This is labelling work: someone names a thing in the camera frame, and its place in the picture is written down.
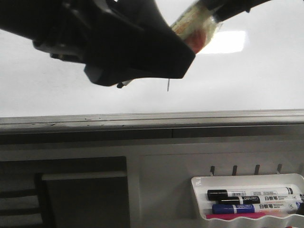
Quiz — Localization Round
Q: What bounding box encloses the grey aluminium whiteboard frame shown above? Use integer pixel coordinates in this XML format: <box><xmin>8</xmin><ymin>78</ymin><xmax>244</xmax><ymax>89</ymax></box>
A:
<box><xmin>0</xmin><ymin>109</ymin><xmax>304</xmax><ymax>145</ymax></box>

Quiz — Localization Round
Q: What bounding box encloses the white whiteboard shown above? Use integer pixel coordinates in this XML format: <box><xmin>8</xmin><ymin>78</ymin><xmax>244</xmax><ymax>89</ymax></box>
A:
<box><xmin>0</xmin><ymin>0</ymin><xmax>304</xmax><ymax>117</ymax></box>

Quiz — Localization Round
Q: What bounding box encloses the black capped marker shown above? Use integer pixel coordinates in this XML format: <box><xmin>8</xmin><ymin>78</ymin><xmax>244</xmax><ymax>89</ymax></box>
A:
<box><xmin>218</xmin><ymin>194</ymin><xmax>304</xmax><ymax>205</ymax></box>
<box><xmin>207</xmin><ymin>187</ymin><xmax>295</xmax><ymax>200</ymax></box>

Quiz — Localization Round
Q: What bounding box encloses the black whiteboard marker with magnet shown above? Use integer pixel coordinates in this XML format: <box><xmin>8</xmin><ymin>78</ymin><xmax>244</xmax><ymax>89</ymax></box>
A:
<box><xmin>114</xmin><ymin>0</ymin><xmax>219</xmax><ymax>88</ymax></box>

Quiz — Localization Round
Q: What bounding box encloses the white plastic marker tray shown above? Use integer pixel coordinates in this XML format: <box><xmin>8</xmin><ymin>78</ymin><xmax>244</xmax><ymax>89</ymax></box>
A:
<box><xmin>191</xmin><ymin>173</ymin><xmax>304</xmax><ymax>228</ymax></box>

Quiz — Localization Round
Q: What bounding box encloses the top black capped marker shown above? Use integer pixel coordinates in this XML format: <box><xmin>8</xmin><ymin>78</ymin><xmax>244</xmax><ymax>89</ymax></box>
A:
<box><xmin>207</xmin><ymin>187</ymin><xmax>295</xmax><ymax>200</ymax></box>

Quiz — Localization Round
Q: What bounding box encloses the middle black capped marker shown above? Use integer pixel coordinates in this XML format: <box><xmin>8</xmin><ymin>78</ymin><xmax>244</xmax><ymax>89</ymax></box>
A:
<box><xmin>218</xmin><ymin>194</ymin><xmax>304</xmax><ymax>205</ymax></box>

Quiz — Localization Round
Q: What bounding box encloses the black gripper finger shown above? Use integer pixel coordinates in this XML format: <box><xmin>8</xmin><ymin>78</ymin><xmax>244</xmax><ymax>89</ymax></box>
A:
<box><xmin>202</xmin><ymin>0</ymin><xmax>268</xmax><ymax>22</ymax></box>
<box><xmin>83</xmin><ymin>0</ymin><xmax>195</xmax><ymax>86</ymax></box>

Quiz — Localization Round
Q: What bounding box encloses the blue capped marker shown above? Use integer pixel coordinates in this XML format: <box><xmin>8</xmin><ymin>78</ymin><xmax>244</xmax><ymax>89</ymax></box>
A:
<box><xmin>212</xmin><ymin>202</ymin><xmax>301</xmax><ymax>214</ymax></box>

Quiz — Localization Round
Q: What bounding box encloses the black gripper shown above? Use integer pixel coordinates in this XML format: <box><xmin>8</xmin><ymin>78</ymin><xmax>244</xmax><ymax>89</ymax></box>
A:
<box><xmin>0</xmin><ymin>0</ymin><xmax>114</xmax><ymax>64</ymax></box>

